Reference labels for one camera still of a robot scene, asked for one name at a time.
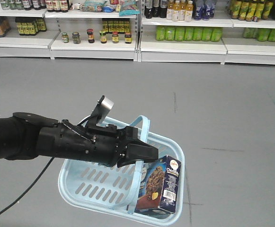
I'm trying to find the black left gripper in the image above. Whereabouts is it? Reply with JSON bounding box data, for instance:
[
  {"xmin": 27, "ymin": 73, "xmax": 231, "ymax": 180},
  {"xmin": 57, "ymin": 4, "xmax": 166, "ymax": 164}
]
[{"xmin": 36, "ymin": 120, "xmax": 159, "ymax": 167}]

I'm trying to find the blue chocolate cookie box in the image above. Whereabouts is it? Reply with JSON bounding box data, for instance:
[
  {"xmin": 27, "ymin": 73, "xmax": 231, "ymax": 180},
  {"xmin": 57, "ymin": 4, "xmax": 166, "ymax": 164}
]
[{"xmin": 135, "ymin": 155, "xmax": 181, "ymax": 216}]

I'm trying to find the white store shelving unit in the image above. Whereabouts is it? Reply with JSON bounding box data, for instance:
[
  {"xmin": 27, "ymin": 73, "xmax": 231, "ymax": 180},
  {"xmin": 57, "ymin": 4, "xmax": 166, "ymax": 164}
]
[{"xmin": 0, "ymin": 0, "xmax": 275, "ymax": 65}]

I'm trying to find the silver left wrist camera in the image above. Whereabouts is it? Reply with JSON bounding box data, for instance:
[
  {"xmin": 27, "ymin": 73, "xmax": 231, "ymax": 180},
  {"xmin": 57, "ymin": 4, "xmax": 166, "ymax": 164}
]
[{"xmin": 90, "ymin": 95, "xmax": 114, "ymax": 124}]

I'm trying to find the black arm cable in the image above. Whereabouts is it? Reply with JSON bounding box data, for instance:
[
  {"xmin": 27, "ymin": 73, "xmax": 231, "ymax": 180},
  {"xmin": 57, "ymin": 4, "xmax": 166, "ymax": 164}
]
[{"xmin": 0, "ymin": 156, "xmax": 55, "ymax": 225}]

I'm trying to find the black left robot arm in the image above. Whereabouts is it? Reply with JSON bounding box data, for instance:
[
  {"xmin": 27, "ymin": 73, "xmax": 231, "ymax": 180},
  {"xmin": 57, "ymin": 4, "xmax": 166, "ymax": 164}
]
[{"xmin": 0, "ymin": 112, "xmax": 159, "ymax": 167}]

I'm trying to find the light blue plastic basket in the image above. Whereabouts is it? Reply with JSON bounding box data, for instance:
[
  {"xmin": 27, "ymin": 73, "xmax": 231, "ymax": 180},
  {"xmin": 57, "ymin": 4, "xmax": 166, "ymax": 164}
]
[{"xmin": 58, "ymin": 116, "xmax": 185, "ymax": 227}]

